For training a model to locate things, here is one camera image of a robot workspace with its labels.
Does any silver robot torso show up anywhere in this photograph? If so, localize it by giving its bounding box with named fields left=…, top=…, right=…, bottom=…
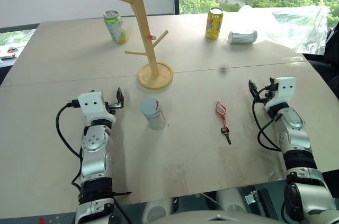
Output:
left=150, top=209, right=291, bottom=224

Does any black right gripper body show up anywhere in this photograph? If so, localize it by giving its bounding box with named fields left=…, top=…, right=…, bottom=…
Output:
left=255, top=88, right=276, bottom=104

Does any yellow drink can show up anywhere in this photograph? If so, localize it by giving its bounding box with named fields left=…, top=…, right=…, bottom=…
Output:
left=205, top=7, right=224, bottom=40

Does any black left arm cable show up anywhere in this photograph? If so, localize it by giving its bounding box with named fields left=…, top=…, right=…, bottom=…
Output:
left=55, top=99, right=84, bottom=191

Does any white background desk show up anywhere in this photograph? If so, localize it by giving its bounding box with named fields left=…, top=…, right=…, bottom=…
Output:
left=0, top=41, right=29, bottom=62

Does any white rounded robot leg cover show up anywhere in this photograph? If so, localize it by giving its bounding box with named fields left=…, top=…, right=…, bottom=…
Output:
left=215, top=188, right=248, bottom=213
left=142, top=197, right=175, bottom=223

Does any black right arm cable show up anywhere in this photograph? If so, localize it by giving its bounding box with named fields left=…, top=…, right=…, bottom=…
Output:
left=252, top=86, right=282, bottom=153

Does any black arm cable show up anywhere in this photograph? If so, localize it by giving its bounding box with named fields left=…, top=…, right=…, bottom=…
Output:
left=55, top=99, right=84, bottom=191
left=252, top=86, right=282, bottom=153

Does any black office chair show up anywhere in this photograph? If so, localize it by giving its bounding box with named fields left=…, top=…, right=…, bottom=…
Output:
left=303, top=22, right=339, bottom=99

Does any clear plastic bag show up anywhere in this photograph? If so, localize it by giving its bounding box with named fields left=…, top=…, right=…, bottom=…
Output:
left=237, top=4, right=332, bottom=56

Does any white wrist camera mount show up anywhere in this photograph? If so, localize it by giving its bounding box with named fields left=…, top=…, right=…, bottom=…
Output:
left=77, top=91, right=117, bottom=126
left=264, top=76, right=297, bottom=111

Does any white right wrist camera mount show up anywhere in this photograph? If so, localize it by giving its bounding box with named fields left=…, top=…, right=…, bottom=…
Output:
left=264, top=76, right=297, bottom=111

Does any black key with red strap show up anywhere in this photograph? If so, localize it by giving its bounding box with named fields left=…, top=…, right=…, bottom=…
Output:
left=215, top=101, right=233, bottom=146

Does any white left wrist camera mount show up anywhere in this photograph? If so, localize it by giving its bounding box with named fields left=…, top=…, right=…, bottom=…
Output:
left=77, top=91, right=117, bottom=126

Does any grey cylinder can red mark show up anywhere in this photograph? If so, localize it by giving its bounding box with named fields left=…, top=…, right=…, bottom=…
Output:
left=139, top=96, right=168, bottom=131

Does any silver drink can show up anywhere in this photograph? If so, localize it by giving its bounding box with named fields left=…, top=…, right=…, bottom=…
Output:
left=228, top=30, right=258, bottom=45

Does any wooden tree-shaped hanging rack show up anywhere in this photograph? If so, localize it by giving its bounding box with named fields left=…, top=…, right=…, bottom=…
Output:
left=99, top=0, right=174, bottom=91

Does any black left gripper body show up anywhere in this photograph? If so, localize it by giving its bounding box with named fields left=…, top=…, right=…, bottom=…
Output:
left=103, top=102, right=124, bottom=115

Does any green drink can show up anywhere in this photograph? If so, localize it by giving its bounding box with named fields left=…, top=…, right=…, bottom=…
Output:
left=103, top=10, right=129, bottom=45

